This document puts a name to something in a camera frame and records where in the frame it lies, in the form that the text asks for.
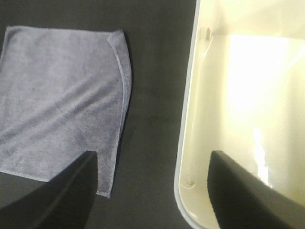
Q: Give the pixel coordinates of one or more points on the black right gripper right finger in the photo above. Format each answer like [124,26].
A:
[241,201]

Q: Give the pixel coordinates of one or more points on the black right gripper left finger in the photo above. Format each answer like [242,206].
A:
[64,202]

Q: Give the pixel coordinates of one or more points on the grey-blue microfibre towel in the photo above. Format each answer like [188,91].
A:
[62,92]

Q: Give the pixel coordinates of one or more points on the translucent white storage bin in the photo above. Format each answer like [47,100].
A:
[244,95]

